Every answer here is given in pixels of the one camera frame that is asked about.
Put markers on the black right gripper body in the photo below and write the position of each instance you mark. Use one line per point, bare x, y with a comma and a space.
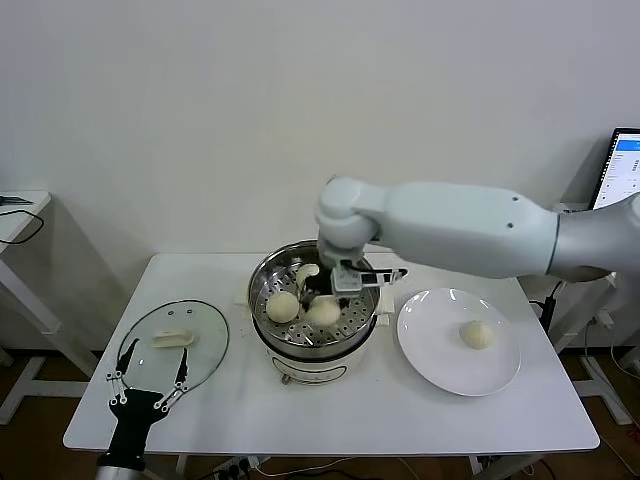
320, 286

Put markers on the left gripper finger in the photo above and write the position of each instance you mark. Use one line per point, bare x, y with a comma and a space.
116, 387
182, 372

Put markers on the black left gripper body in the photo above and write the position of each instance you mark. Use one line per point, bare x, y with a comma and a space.
131, 415

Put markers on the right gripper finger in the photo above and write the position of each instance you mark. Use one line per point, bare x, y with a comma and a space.
306, 298
343, 301

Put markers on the white steamed baozi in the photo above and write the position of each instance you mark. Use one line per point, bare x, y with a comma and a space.
282, 307
478, 335
322, 314
307, 272

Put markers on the round glass lid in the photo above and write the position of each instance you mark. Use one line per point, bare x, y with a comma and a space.
205, 345

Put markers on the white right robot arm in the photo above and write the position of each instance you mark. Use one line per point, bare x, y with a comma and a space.
450, 225

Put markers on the stainless steel steamer basket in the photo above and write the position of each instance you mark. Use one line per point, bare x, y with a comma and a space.
270, 280

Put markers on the white round plate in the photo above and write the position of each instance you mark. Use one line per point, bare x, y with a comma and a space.
435, 345

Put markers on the white power strip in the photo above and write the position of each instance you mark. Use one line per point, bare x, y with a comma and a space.
235, 468

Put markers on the flat black object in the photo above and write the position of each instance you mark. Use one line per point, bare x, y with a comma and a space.
15, 200

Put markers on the white side table with laptop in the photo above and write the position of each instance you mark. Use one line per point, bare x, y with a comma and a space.
585, 389

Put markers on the grey open laptop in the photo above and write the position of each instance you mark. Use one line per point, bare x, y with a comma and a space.
620, 160

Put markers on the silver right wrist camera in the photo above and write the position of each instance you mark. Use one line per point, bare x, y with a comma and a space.
347, 282

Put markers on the white wall socket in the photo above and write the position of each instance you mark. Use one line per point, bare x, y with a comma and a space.
602, 320

